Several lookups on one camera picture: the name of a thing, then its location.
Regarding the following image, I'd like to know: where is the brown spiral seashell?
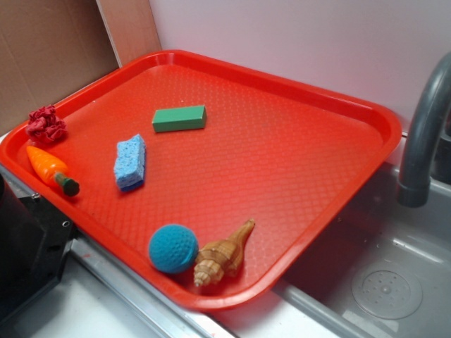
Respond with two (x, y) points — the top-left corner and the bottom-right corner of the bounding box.
(193, 219), (255, 287)

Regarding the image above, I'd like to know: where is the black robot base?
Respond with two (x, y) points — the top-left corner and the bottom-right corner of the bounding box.
(1, 178), (75, 324)

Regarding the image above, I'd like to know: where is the red plastic tray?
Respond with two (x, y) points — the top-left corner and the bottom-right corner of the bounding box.
(1, 51), (402, 312)

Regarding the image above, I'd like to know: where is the green rectangular block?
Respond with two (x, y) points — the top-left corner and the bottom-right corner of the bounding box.
(152, 106), (206, 132)

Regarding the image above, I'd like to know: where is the blue dimpled ball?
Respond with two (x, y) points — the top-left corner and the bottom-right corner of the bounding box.
(149, 224), (199, 274)

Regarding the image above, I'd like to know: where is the blue sponge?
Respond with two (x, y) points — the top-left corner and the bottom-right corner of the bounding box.
(113, 134), (146, 192)

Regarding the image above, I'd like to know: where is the orange toy carrot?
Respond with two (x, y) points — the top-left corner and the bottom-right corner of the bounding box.
(26, 146), (80, 197)

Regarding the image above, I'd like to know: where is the red fabric scrunchie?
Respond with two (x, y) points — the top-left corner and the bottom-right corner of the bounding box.
(25, 105), (68, 144)

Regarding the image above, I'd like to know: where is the grey plastic sink basin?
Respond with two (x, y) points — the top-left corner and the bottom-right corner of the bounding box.
(215, 166), (450, 337)

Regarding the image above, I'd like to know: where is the grey toy faucet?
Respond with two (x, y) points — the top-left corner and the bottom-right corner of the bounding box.
(396, 54), (450, 208)

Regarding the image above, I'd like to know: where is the brown cardboard panel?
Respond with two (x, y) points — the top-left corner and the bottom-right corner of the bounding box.
(1, 1), (161, 134)

